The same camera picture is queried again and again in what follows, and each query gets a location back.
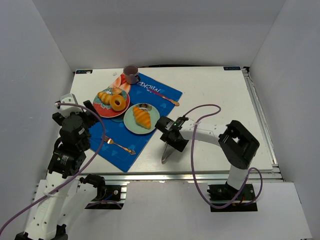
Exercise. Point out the orange donut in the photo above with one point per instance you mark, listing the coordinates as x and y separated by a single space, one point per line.
117 102

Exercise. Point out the purple mug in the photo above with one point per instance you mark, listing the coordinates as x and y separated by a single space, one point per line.
131 73

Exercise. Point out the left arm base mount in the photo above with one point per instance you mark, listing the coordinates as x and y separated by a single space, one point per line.
110 197

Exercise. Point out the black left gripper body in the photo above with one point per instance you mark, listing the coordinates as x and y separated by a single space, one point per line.
89 113

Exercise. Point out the long bread roll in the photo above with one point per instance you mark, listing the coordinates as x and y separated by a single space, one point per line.
104 97
142 117

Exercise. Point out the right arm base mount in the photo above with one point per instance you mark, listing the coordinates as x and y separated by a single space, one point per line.
219 195

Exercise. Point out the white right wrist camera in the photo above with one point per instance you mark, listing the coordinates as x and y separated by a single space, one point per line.
187 122

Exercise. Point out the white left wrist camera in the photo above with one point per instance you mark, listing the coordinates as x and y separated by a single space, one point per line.
67 105

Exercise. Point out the metal tongs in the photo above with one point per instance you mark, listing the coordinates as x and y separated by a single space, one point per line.
168 150

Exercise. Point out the gold fork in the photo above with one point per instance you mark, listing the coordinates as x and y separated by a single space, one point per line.
110 141

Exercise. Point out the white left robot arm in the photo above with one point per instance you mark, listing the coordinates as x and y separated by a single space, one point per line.
53 217

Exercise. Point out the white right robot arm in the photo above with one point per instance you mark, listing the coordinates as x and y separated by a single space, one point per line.
237 143

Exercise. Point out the long bread roll back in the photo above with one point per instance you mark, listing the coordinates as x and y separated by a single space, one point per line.
104 97

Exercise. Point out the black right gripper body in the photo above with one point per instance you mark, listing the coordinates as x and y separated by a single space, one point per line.
176 143

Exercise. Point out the left black corner label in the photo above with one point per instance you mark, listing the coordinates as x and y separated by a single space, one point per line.
84 71

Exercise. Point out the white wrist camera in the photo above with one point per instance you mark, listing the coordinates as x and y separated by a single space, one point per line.
187 122
67 105

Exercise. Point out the green flower plate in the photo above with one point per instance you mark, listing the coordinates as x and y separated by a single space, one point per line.
132 126

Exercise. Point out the black corner label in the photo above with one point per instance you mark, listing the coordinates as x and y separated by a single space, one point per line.
84 71
231 68

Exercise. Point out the blue printed placemat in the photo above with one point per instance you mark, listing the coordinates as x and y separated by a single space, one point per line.
115 127

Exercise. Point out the long bread roll front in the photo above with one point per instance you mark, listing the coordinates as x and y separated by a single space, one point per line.
142 117

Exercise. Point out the right black corner label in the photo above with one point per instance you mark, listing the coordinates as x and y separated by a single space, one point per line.
231 68

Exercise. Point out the aluminium table frame rail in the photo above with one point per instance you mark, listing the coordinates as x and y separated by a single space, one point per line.
276 171

